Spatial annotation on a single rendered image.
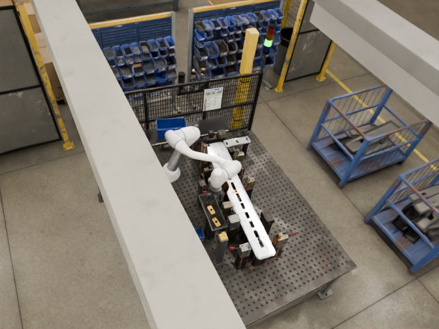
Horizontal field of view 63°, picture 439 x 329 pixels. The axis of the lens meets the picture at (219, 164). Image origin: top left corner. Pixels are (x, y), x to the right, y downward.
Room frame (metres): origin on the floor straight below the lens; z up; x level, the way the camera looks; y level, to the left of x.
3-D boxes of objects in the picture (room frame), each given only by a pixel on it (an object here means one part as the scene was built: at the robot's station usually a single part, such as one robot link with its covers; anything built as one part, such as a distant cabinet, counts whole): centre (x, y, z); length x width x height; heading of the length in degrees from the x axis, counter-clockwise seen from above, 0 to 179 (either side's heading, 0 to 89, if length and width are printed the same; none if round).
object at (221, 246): (1.46, -0.12, 0.92); 0.08 x 0.08 x 0.44; 27
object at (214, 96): (3.00, 0.18, 1.30); 0.23 x 0.02 x 0.31; 117
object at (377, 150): (3.75, -1.96, 0.47); 1.20 x 0.80 x 0.95; 122
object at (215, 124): (2.76, 0.39, 1.02); 0.90 x 0.22 x 0.03; 117
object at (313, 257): (2.24, -0.05, 0.68); 2.56 x 1.61 x 0.04; 34
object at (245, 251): (1.45, -0.31, 0.88); 0.11 x 0.10 x 0.36; 117
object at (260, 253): (2.03, -0.21, 1.00); 1.38 x 0.22 x 0.02; 27
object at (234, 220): (1.68, -0.20, 0.90); 0.13 x 0.10 x 0.41; 117
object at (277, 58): (5.69, -0.91, 0.36); 0.50 x 0.50 x 0.73
